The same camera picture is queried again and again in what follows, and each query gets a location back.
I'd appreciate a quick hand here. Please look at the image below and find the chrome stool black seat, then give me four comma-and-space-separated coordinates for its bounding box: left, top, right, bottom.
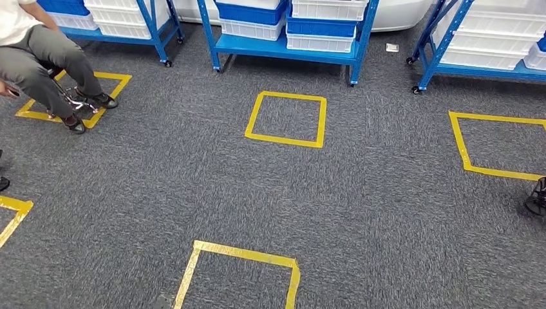
40, 62, 100, 119

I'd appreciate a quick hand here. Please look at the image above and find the blue metal shelf rack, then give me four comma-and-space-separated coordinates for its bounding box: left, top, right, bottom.
196, 0, 381, 88
406, 0, 546, 95
37, 0, 185, 68

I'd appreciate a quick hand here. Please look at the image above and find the person's hand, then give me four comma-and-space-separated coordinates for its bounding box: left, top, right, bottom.
0, 80, 21, 100

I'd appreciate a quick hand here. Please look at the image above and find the yellow floor tape square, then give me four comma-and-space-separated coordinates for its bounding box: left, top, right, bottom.
447, 111, 546, 183
0, 195, 35, 250
244, 90, 328, 149
15, 70, 133, 129

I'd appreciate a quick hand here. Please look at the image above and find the person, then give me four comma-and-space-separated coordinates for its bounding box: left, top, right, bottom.
0, 0, 119, 135

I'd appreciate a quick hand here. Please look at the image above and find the white plastic crate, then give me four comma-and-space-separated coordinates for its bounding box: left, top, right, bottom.
95, 17, 171, 41
219, 17, 287, 42
215, 0, 283, 10
438, 45, 529, 71
46, 11, 100, 32
83, 0, 171, 25
285, 32, 357, 54
456, 0, 546, 39
447, 28, 541, 56
291, 0, 370, 22
523, 42, 546, 71

